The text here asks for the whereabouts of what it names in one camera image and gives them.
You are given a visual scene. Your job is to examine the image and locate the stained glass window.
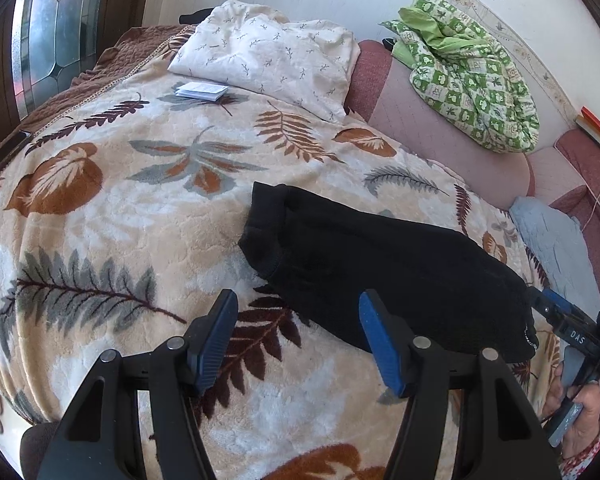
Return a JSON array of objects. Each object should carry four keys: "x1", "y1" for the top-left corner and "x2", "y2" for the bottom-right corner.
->
[{"x1": 11, "y1": 0, "x2": 112, "y2": 113}]

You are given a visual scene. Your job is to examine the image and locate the green checkered quilt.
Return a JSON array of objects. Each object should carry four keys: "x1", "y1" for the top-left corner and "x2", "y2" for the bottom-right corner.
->
[{"x1": 378, "y1": 0, "x2": 540, "y2": 155}]

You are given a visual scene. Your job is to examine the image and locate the black object behind pillow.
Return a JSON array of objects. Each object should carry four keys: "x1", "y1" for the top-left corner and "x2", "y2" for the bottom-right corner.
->
[{"x1": 178, "y1": 8, "x2": 213, "y2": 26}]

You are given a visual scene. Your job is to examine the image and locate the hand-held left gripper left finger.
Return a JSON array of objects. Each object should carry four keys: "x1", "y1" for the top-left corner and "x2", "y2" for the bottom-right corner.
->
[{"x1": 36, "y1": 288, "x2": 240, "y2": 480}]

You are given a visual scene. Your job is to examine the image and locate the person's right hand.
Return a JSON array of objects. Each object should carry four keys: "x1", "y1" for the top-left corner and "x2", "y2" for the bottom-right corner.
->
[{"x1": 542, "y1": 360, "x2": 600, "y2": 463}]

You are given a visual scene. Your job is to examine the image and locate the white leaf print pillow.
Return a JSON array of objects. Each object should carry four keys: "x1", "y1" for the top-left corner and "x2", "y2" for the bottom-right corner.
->
[{"x1": 167, "y1": 0, "x2": 362, "y2": 122}]

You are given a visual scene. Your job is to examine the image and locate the leaf print fleece blanket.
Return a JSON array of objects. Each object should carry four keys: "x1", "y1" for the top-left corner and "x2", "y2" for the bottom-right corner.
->
[{"x1": 0, "y1": 71, "x2": 563, "y2": 480}]

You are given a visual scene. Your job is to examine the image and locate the black pants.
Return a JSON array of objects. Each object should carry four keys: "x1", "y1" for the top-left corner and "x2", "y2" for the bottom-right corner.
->
[{"x1": 237, "y1": 182, "x2": 539, "y2": 364}]

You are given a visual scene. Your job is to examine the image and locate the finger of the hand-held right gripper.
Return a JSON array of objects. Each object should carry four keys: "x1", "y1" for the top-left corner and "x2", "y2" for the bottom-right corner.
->
[{"x1": 526, "y1": 285, "x2": 600, "y2": 347}]

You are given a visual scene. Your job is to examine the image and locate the pink bed sheet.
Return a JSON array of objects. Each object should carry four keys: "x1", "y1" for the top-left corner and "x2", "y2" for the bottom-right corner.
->
[{"x1": 344, "y1": 39, "x2": 600, "y2": 281}]

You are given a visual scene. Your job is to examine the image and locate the small white booklet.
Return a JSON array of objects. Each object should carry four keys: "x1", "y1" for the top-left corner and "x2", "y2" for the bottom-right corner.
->
[{"x1": 174, "y1": 81, "x2": 229, "y2": 103}]

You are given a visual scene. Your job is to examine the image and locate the thin yellow cable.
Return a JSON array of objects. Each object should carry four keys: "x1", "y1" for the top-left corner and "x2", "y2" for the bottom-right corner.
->
[{"x1": 554, "y1": 144, "x2": 600, "y2": 233}]

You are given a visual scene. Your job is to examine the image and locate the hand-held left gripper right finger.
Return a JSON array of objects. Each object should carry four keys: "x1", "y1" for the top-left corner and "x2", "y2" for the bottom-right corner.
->
[{"x1": 358, "y1": 288, "x2": 562, "y2": 480}]

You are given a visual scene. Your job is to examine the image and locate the brown quilted bedspread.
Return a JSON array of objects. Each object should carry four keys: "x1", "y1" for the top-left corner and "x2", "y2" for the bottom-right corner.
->
[{"x1": 19, "y1": 24, "x2": 197, "y2": 137}]

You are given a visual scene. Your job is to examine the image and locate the grey blue cloth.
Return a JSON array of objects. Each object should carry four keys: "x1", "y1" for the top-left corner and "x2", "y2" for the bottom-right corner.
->
[{"x1": 508, "y1": 195, "x2": 600, "y2": 312}]

